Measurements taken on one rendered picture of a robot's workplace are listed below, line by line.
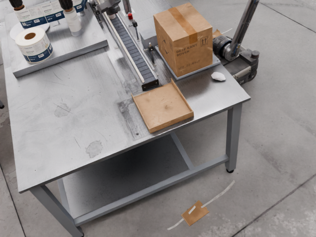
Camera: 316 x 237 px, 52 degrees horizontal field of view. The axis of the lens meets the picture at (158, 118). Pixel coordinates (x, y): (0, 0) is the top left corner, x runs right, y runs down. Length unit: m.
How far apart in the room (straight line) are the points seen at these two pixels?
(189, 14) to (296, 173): 1.39
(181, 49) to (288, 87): 1.52
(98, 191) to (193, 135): 0.92
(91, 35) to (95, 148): 0.96
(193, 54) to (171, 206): 1.11
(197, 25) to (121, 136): 0.75
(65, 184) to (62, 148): 0.66
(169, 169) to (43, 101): 0.96
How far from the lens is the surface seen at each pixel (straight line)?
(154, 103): 1.85
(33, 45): 2.27
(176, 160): 2.33
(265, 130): 2.78
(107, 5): 2.27
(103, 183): 2.34
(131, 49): 2.18
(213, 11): 4.08
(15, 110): 2.16
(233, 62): 2.97
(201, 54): 1.93
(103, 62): 2.22
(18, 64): 2.41
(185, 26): 1.88
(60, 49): 2.38
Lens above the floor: 2.19
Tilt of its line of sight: 50 degrees down
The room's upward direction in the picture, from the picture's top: 12 degrees counter-clockwise
